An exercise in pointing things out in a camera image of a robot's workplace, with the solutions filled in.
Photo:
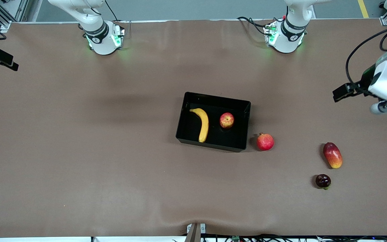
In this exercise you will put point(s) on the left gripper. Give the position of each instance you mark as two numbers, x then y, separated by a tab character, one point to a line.
362	85

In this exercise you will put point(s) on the red yellow apple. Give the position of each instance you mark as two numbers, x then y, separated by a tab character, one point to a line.
226	120

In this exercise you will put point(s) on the yellow banana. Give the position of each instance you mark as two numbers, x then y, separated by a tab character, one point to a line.
204	129

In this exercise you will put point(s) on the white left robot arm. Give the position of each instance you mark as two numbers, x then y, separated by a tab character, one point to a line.
286	40

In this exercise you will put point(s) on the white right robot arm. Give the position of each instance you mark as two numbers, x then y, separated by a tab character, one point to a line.
104	43

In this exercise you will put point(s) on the black rectangular plastic box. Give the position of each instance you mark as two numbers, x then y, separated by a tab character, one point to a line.
186	134

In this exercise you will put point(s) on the red yellow mango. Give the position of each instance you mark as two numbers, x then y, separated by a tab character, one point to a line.
333	155

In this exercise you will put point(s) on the red pomegranate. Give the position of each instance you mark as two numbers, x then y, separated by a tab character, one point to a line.
265	142

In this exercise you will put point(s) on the brown table cover mat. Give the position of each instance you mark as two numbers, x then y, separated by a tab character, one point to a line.
79	151

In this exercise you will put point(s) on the metal table edge bracket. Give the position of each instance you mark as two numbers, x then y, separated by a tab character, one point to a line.
193	233

